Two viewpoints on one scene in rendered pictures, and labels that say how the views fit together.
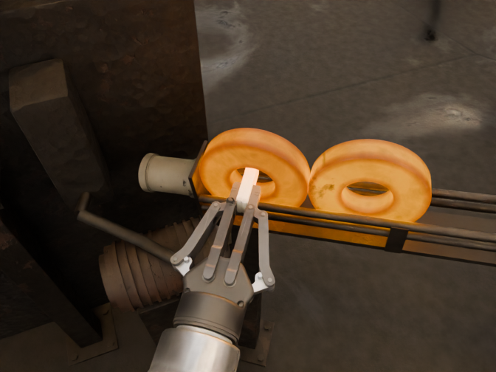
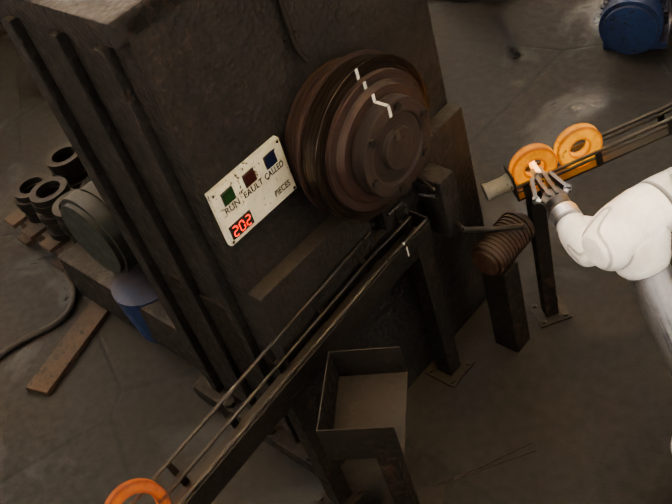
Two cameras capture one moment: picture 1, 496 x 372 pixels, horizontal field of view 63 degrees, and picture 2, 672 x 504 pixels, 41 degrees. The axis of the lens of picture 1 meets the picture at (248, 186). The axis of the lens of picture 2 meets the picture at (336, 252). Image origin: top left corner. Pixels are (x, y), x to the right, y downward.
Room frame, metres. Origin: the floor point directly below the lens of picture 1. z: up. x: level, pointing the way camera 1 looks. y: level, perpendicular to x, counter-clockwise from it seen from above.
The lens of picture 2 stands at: (-1.55, 1.17, 2.55)
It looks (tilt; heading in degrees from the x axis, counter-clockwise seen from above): 42 degrees down; 346
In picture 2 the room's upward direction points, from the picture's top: 19 degrees counter-clockwise
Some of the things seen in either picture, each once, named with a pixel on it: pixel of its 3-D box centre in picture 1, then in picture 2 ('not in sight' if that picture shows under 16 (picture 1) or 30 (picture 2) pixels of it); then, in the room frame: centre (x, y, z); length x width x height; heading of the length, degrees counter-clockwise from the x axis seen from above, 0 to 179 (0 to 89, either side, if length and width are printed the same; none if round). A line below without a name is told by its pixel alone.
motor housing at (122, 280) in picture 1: (181, 305); (510, 284); (0.36, 0.15, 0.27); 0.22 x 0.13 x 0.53; 111
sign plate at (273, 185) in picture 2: not in sight; (253, 191); (0.34, 0.86, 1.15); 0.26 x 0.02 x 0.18; 111
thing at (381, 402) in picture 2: not in sight; (387, 461); (-0.06, 0.87, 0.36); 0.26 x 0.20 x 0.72; 146
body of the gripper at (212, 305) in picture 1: (215, 297); (555, 200); (0.19, 0.04, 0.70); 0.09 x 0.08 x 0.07; 166
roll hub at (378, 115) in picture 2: not in sight; (393, 146); (0.27, 0.47, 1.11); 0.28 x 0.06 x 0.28; 111
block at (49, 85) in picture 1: (66, 139); (439, 200); (0.46, 0.29, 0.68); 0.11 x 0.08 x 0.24; 21
